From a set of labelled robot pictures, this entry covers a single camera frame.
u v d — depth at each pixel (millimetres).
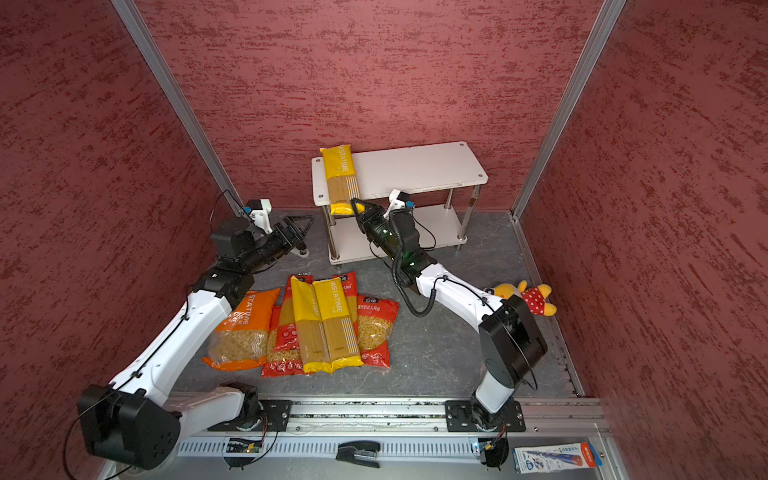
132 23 722
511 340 439
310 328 811
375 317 874
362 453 680
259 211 673
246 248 569
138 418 376
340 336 818
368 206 705
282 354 805
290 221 657
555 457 682
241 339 833
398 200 713
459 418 739
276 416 729
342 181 774
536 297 912
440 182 819
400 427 729
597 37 744
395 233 567
